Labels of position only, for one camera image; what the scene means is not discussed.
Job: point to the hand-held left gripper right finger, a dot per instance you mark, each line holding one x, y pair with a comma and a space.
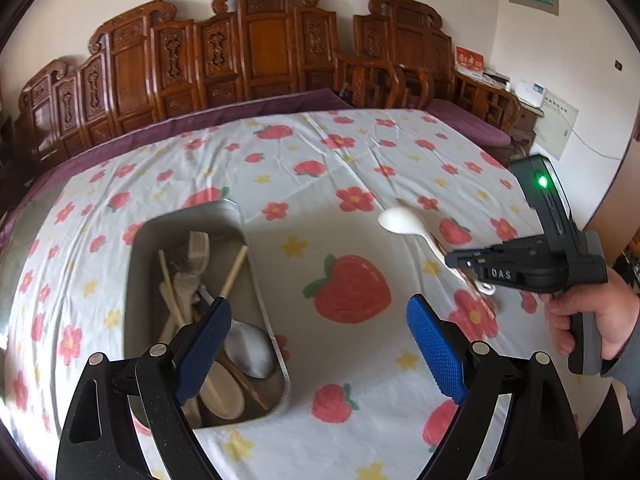
435, 345

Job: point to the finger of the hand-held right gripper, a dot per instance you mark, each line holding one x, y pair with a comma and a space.
460, 260
482, 251

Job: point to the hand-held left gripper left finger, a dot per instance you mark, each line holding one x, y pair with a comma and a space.
205, 350

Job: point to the small metal spoon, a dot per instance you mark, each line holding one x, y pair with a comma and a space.
250, 350

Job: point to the brown wooden chopstick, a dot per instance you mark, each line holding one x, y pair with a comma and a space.
252, 390

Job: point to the white plastic spoon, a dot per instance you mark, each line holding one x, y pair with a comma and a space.
400, 221

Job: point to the pale bamboo chopstick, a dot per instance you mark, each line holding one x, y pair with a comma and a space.
235, 270
167, 285

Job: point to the stainless steel tray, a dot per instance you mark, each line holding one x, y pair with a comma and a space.
150, 270

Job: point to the person's right forearm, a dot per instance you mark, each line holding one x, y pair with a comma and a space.
625, 360

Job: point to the person's right hand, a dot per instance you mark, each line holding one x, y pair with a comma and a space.
615, 310

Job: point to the pale wooden spoon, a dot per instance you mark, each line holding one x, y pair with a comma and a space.
225, 392

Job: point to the pale wooden fork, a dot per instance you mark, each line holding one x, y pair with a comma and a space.
197, 247

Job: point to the purple seat cushion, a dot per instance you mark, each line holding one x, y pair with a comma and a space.
465, 120

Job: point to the floral strawberry tablecloth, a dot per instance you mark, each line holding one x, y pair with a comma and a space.
350, 170

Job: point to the wooden side table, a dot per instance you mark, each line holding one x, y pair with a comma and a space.
480, 95

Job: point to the white router box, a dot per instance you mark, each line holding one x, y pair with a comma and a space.
530, 92

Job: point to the person's dark trousers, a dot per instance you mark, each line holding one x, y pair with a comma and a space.
615, 425

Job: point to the red card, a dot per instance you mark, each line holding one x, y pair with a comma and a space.
469, 59

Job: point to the wooden armchair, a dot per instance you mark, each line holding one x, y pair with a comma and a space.
380, 67

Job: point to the short carved wooden sofa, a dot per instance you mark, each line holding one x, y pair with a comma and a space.
400, 35

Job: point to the purple undercloth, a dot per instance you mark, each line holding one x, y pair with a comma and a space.
280, 105

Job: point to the long carved wooden sofa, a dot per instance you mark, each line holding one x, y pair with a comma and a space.
270, 40

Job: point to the white wall panel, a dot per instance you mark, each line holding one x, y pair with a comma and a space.
560, 120

